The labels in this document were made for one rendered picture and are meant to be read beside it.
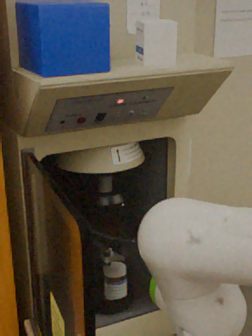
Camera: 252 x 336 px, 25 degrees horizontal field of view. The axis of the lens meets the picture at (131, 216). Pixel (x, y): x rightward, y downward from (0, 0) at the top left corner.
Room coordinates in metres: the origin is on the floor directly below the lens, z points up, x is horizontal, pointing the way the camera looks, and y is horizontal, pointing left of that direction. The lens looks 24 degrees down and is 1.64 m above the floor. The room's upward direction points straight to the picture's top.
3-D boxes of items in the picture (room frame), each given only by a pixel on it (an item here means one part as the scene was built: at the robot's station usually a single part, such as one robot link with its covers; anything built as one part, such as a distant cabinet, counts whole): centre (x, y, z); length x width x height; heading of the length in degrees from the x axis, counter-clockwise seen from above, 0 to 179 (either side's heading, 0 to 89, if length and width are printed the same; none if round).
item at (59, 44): (0.82, 0.10, 1.56); 0.10 x 0.10 x 0.09; 28
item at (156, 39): (0.89, -0.04, 1.54); 0.05 x 0.05 x 0.06; 14
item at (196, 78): (0.87, 0.01, 1.46); 0.32 x 0.11 x 0.10; 118
